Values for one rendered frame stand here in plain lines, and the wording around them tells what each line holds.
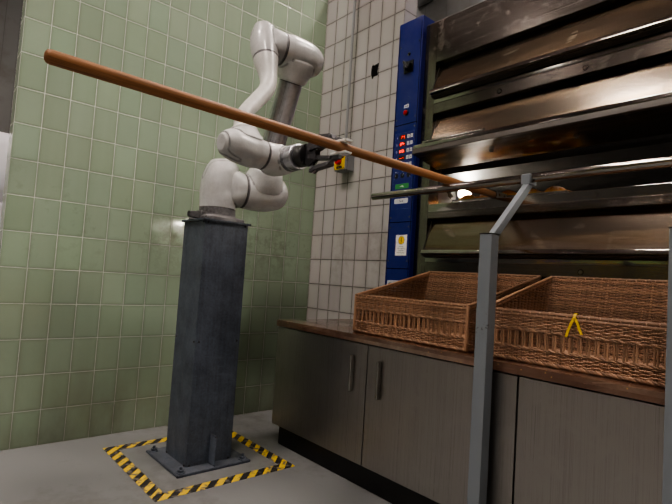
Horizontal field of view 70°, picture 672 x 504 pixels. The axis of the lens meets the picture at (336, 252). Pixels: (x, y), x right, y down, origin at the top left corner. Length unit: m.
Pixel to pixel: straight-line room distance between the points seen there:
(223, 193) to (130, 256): 0.64
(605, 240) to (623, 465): 0.84
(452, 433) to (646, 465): 0.54
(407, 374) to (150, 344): 1.35
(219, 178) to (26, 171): 0.81
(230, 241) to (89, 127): 0.87
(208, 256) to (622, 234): 1.55
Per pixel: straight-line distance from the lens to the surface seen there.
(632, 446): 1.42
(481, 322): 1.49
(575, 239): 2.02
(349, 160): 2.82
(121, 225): 2.50
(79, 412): 2.56
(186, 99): 1.25
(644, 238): 1.95
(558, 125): 1.98
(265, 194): 2.19
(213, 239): 2.05
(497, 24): 2.48
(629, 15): 2.21
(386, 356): 1.80
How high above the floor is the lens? 0.79
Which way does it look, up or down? 3 degrees up
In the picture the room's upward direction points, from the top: 4 degrees clockwise
